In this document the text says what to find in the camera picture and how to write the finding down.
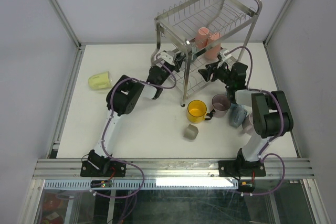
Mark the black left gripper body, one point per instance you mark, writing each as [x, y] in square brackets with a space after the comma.
[176, 67]

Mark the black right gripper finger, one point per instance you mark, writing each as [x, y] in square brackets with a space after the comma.
[207, 74]
[213, 66]

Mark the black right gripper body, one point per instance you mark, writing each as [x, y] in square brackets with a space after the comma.
[223, 75]

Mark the dark speckled grey mug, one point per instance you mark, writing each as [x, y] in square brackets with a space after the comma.
[194, 50]

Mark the tall pink cup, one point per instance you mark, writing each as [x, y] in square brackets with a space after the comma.
[211, 55]

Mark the pink mug with handle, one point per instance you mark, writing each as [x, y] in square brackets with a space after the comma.
[202, 37]

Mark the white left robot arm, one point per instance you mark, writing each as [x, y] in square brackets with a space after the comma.
[121, 100]

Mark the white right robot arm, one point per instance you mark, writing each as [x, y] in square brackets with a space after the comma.
[271, 115]

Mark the stainless steel dish rack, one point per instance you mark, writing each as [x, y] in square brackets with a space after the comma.
[197, 29]

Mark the lilac mug near rack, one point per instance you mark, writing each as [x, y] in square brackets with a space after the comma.
[220, 105]

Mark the blue-grey speckled jug mug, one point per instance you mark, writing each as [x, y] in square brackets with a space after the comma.
[237, 116]

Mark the yellow enamel mug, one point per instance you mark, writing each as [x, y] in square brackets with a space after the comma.
[197, 112]

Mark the lilac mug far right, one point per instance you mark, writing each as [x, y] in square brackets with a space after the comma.
[247, 125]

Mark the small grey-green cup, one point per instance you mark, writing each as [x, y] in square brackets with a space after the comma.
[190, 132]

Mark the pale yellow-green mug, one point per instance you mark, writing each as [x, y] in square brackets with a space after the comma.
[100, 81]

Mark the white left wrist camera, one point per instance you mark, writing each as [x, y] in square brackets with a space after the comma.
[168, 56]

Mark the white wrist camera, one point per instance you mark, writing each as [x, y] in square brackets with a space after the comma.
[168, 56]
[224, 55]

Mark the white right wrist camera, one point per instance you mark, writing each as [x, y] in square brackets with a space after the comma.
[224, 55]

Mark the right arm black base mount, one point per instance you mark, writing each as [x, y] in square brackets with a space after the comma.
[240, 167]

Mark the slotted grey cable duct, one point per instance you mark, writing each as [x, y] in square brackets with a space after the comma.
[146, 184]

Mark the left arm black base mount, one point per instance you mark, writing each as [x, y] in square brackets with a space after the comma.
[100, 166]

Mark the aluminium mounting rail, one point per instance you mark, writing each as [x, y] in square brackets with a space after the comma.
[272, 168]

